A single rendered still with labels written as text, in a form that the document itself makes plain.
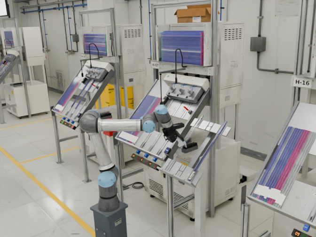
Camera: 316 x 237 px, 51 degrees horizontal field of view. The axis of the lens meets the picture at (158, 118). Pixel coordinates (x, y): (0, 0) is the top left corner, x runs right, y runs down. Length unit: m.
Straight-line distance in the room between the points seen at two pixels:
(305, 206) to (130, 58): 2.68
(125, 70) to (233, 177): 1.73
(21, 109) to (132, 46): 3.51
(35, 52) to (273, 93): 4.58
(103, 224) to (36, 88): 4.96
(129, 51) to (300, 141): 2.42
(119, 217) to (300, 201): 1.14
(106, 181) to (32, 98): 4.94
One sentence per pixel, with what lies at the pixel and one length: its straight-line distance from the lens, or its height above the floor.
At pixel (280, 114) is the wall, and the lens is 4.15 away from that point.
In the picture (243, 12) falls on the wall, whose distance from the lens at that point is 4.32.
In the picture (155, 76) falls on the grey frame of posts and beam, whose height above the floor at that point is 1.22.
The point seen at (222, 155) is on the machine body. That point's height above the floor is 0.55.
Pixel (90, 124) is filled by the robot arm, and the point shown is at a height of 1.14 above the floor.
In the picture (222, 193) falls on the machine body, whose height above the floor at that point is 0.16.
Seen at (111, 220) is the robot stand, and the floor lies 0.50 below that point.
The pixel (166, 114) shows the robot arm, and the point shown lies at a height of 1.15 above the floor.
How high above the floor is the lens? 1.74
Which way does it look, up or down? 16 degrees down
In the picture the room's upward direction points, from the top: 2 degrees counter-clockwise
